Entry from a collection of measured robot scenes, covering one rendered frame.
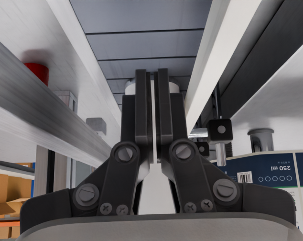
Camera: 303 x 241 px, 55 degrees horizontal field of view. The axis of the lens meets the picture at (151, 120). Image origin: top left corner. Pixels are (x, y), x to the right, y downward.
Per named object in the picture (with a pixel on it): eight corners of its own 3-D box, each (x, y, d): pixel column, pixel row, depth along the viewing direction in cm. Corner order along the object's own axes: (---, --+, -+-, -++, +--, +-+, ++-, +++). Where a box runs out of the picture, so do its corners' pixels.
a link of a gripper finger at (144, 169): (84, 226, 13) (96, 107, 17) (155, 224, 13) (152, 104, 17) (64, 203, 10) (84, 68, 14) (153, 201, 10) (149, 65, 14)
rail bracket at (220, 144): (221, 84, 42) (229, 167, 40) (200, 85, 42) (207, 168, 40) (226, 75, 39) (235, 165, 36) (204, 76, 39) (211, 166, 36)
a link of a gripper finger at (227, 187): (159, 224, 13) (155, 104, 17) (230, 222, 13) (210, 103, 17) (158, 201, 10) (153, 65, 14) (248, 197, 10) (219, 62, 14)
